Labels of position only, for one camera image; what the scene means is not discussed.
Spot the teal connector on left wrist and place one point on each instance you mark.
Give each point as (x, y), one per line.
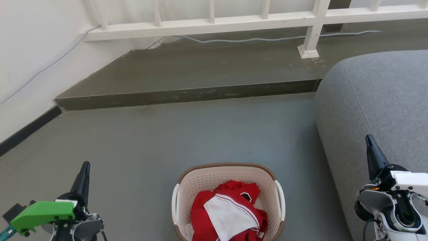
(6, 232)

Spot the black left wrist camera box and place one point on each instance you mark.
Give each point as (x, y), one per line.
(13, 211)

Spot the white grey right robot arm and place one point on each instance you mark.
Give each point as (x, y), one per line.
(374, 201)

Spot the red and white jersey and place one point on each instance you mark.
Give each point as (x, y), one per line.
(207, 209)

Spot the cream plastic laundry basket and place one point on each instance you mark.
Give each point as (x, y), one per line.
(214, 177)

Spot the grey fabric sofa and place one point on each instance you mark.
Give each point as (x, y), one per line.
(384, 100)

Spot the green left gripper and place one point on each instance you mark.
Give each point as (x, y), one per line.
(43, 212)

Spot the black baseboard strip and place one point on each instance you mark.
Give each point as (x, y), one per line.
(30, 129)

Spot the white wooden railing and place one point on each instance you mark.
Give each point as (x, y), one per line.
(200, 25)

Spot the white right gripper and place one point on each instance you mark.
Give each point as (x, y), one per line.
(409, 182)

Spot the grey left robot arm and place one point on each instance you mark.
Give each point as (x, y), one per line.
(87, 228)

